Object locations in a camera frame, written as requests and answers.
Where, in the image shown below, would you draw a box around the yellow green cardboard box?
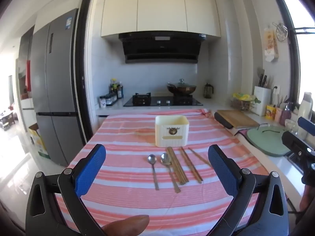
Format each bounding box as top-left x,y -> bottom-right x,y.
28,125 -> 51,159

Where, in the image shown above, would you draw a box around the person's left hand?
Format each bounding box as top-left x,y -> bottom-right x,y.
102,215 -> 150,236

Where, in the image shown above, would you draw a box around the hanging wire strainer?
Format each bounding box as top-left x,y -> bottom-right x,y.
272,22 -> 289,43

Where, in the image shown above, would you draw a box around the white bottle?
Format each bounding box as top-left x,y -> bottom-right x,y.
297,92 -> 313,121

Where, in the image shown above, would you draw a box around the wooden cutting board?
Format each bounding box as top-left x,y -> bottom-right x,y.
217,109 -> 260,129

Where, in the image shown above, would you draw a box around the purple soap dispenser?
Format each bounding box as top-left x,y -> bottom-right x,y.
280,102 -> 293,126

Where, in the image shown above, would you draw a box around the small low table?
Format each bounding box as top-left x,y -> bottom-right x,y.
0,110 -> 16,129

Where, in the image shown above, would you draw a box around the black oblong pad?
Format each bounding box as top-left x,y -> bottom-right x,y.
214,112 -> 234,130

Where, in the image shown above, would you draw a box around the dark wok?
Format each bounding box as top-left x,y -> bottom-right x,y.
167,82 -> 197,96

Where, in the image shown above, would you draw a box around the white knife block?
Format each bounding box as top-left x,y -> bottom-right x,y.
253,68 -> 271,116

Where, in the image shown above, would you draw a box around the yellow carton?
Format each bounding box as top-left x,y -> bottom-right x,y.
265,104 -> 277,121

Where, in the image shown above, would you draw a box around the green cutting board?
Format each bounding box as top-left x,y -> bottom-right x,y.
247,125 -> 291,157

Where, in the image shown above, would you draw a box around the small steel spoon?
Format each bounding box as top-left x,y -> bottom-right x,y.
147,154 -> 160,190

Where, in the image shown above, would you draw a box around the wooden chopsticks bundle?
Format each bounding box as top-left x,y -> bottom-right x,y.
171,147 -> 189,183

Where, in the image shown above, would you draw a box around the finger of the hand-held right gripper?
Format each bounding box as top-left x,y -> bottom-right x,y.
297,117 -> 315,134
282,130 -> 315,159

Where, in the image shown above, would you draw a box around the wooden chopstick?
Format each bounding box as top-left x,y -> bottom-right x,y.
169,147 -> 185,185
180,147 -> 201,184
170,147 -> 187,184
182,147 -> 204,183
188,147 -> 212,168

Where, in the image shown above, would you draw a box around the black burner grate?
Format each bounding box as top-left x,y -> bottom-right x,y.
132,92 -> 151,105

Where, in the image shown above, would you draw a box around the white wall cabinets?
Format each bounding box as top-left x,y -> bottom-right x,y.
100,0 -> 222,39

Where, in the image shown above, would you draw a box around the black range hood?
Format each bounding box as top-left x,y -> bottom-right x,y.
118,32 -> 207,64

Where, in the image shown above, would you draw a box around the grey refrigerator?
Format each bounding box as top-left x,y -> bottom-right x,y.
30,8 -> 86,167

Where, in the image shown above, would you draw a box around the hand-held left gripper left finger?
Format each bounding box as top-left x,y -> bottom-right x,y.
25,144 -> 107,236

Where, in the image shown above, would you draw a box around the black window frame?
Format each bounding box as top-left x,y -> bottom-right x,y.
267,0 -> 315,109

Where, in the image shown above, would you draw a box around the dark glass jug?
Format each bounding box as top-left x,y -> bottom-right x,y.
203,83 -> 214,99

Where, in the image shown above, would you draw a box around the hanging paper bag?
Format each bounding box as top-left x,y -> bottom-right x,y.
263,27 -> 279,62

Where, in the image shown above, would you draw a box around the black gas cooktop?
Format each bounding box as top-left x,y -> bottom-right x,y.
123,95 -> 204,108

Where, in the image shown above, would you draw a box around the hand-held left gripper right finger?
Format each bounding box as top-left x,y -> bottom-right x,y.
208,145 -> 289,236

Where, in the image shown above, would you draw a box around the glass wok lid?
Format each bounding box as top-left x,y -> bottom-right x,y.
173,79 -> 190,89

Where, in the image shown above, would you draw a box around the bundle of three chopsticks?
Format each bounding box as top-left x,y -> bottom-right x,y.
167,147 -> 183,185

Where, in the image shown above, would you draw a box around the black door frame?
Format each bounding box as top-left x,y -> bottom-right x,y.
76,0 -> 97,146

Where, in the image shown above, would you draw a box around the person's right forearm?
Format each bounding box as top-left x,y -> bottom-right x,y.
299,184 -> 315,213

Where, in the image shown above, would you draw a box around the large steel spoon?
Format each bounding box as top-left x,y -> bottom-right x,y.
160,153 -> 181,194

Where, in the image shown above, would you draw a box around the cream utensil holder box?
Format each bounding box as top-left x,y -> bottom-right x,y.
155,115 -> 190,148

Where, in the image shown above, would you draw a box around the pink white striped cloth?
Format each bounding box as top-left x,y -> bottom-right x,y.
55,108 -> 269,236

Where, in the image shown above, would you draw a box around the red hanging cloth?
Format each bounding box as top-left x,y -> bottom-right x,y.
26,60 -> 32,92

